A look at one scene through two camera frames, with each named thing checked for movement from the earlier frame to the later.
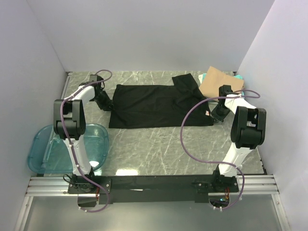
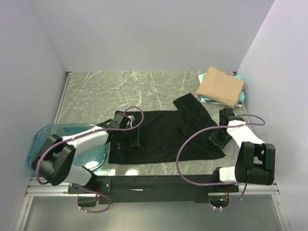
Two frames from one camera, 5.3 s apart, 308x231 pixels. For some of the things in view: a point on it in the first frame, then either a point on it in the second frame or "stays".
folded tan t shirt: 214,78 stays
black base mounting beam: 154,189 stays
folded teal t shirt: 205,76 stays
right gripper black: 216,117 -> 213,138
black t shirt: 141,107 -> 162,133
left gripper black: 105,107 -> 133,141
